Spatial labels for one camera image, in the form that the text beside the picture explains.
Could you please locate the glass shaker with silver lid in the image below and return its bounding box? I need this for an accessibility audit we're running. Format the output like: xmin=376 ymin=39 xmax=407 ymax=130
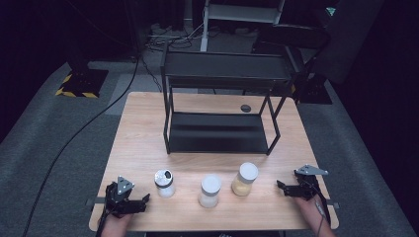
xmin=153 ymin=168 xmax=177 ymax=198

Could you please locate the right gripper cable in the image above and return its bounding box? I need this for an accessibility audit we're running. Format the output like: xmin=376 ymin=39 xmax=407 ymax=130
xmin=307 ymin=179 xmax=332 ymax=237

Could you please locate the white-lidded jar with white powder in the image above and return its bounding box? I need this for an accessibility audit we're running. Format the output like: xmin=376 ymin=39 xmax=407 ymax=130
xmin=198 ymin=174 xmax=222 ymax=209

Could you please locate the white metal stand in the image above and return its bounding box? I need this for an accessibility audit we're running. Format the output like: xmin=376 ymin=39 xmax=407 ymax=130
xmin=200 ymin=0 xmax=287 ymax=53

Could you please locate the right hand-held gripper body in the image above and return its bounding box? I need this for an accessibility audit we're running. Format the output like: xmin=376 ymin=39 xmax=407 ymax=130
xmin=290 ymin=164 xmax=330 ymax=202

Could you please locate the yellow-black striped stand base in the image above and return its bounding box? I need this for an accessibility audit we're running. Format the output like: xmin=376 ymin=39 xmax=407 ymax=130
xmin=54 ymin=67 xmax=110 ymax=100

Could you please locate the long black floor cable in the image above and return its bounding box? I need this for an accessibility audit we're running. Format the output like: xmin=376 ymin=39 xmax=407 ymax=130
xmin=21 ymin=53 xmax=141 ymax=237

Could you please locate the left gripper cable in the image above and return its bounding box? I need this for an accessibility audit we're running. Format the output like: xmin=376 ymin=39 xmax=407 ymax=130
xmin=96 ymin=210 xmax=110 ymax=237

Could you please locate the black metal shelf rack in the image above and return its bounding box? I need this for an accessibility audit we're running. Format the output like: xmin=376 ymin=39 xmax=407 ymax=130
xmin=159 ymin=41 xmax=296 ymax=156

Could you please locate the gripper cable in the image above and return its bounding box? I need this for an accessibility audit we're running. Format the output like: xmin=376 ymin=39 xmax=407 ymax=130
xmin=96 ymin=210 xmax=110 ymax=237
xmin=307 ymin=179 xmax=332 ymax=237

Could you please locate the black stand base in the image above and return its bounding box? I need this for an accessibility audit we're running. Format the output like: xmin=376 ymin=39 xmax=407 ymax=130
xmin=293 ymin=72 xmax=334 ymax=106

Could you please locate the white-lidded jar with yellow powder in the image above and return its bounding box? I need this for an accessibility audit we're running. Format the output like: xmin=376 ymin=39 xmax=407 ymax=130
xmin=230 ymin=161 xmax=260 ymax=198

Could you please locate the dark tilted panel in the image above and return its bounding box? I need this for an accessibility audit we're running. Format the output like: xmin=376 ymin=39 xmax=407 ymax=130
xmin=310 ymin=0 xmax=385 ymax=85

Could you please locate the person's right hand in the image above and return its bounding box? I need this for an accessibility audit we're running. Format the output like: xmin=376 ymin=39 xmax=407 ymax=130
xmin=293 ymin=194 xmax=330 ymax=223

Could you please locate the tangle of floor cables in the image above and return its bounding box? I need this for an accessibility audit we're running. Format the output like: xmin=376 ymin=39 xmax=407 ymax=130
xmin=144 ymin=22 xmax=206 ymax=52

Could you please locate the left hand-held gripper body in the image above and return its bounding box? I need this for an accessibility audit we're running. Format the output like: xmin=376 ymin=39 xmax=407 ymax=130
xmin=104 ymin=175 xmax=136 ymax=219

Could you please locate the person's left hand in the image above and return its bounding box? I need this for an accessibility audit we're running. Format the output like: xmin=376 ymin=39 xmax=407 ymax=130
xmin=100 ymin=211 xmax=133 ymax=233

